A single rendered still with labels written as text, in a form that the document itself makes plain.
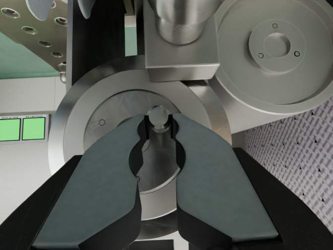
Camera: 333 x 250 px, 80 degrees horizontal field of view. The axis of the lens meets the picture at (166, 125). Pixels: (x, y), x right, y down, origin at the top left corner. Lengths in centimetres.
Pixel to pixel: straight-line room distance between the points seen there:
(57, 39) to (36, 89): 307
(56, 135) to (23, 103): 340
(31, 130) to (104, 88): 43
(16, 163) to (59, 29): 34
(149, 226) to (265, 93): 14
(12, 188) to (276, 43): 59
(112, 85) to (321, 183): 22
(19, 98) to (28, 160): 307
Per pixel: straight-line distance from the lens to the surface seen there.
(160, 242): 61
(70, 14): 23
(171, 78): 15
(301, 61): 21
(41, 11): 22
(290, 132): 30
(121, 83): 17
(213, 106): 17
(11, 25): 47
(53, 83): 344
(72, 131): 17
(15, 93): 369
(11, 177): 62
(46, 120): 57
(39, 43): 50
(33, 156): 58
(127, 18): 61
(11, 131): 61
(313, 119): 26
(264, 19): 22
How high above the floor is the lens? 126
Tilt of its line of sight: 8 degrees down
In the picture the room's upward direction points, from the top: 177 degrees clockwise
